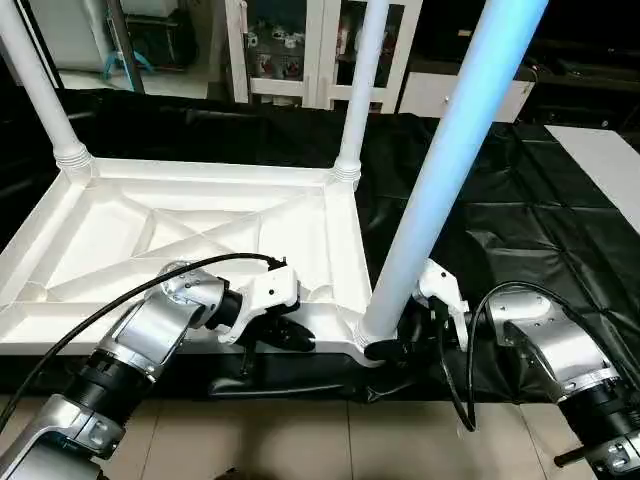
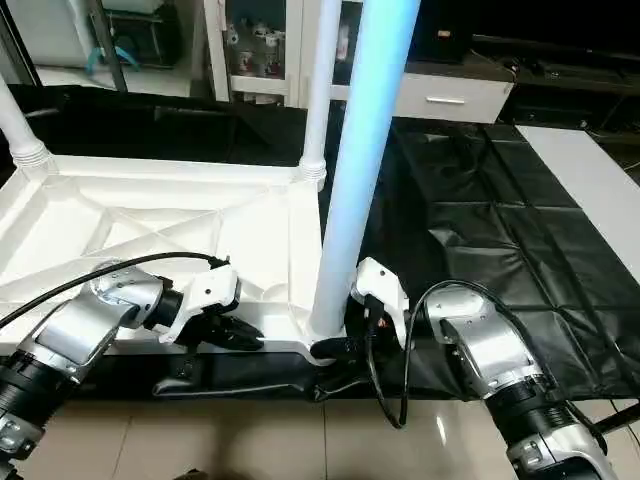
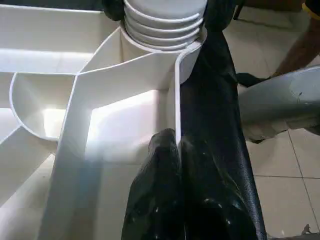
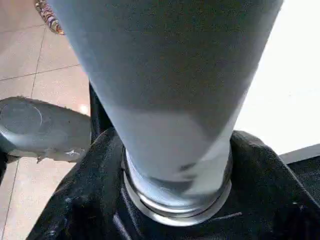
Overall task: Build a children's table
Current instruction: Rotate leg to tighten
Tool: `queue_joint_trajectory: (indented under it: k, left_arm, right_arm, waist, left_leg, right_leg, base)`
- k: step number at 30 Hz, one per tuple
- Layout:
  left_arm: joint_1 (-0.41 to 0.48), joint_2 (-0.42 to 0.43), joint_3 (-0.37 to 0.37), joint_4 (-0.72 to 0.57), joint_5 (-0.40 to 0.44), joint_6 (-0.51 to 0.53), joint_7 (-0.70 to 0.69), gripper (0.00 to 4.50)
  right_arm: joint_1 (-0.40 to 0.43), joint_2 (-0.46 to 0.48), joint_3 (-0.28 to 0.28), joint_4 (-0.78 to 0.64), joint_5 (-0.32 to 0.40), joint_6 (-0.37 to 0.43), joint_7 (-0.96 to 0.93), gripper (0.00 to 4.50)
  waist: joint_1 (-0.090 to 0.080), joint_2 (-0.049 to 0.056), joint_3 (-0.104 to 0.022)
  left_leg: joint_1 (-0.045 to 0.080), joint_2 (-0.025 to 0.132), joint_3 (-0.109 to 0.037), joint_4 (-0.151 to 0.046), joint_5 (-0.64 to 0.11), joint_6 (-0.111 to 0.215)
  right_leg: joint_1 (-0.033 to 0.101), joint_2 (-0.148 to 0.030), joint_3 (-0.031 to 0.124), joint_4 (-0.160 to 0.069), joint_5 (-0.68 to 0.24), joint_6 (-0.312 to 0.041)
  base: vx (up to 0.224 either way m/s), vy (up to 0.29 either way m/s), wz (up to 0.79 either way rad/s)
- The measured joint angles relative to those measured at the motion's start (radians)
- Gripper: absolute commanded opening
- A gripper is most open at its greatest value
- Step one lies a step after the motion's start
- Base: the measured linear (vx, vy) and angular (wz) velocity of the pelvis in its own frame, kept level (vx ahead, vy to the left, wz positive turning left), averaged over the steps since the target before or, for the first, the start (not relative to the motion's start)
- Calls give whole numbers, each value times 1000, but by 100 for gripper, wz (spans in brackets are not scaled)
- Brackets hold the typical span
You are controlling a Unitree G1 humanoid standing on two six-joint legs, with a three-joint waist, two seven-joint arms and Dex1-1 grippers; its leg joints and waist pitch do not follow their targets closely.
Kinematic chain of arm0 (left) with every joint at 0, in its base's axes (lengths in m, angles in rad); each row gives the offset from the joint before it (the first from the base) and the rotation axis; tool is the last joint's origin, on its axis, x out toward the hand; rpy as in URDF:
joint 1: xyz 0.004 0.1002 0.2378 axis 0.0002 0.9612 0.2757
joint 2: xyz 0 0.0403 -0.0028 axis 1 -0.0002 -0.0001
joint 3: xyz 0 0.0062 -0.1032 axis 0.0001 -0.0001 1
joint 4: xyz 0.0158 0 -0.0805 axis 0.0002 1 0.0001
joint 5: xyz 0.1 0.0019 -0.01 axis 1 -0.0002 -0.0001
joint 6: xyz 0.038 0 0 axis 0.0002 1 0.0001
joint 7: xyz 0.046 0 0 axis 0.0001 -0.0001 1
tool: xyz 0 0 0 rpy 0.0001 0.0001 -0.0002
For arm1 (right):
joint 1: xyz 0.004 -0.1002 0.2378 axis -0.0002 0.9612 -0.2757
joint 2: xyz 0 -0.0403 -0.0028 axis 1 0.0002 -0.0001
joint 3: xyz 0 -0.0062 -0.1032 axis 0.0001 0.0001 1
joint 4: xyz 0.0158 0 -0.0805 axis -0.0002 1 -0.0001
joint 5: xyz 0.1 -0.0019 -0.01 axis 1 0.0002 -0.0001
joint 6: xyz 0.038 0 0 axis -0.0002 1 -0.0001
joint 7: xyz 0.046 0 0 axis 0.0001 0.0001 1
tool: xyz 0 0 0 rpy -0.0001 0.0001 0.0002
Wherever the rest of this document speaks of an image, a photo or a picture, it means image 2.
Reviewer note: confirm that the white plastic table top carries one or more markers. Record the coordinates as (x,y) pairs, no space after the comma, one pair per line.
(200,210)

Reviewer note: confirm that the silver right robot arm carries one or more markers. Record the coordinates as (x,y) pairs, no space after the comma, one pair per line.
(490,350)

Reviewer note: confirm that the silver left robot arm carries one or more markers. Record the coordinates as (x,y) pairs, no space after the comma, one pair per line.
(80,330)

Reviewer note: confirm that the black mat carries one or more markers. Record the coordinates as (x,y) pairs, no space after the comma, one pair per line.
(480,200)

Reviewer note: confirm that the white drawer unit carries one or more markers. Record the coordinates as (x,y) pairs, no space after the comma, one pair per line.
(450,100)

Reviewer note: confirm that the black metal floor rod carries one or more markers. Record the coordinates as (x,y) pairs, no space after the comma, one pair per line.
(620,415)

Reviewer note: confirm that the white glass door cabinet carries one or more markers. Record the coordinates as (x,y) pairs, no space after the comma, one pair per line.
(215,60)

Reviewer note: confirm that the clear plastic storage box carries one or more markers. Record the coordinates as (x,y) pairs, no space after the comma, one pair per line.
(150,40)

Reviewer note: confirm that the black speaker box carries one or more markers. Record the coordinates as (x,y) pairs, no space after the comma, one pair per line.
(442,35)

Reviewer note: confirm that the dark low tv stand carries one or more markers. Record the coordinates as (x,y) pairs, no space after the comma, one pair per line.
(560,75)

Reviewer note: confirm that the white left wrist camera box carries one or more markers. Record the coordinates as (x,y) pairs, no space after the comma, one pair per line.
(205,290)

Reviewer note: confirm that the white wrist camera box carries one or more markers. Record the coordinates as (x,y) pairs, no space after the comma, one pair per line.
(385,280)
(205,290)

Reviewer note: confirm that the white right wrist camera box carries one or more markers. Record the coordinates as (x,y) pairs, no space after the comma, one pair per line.
(385,280)

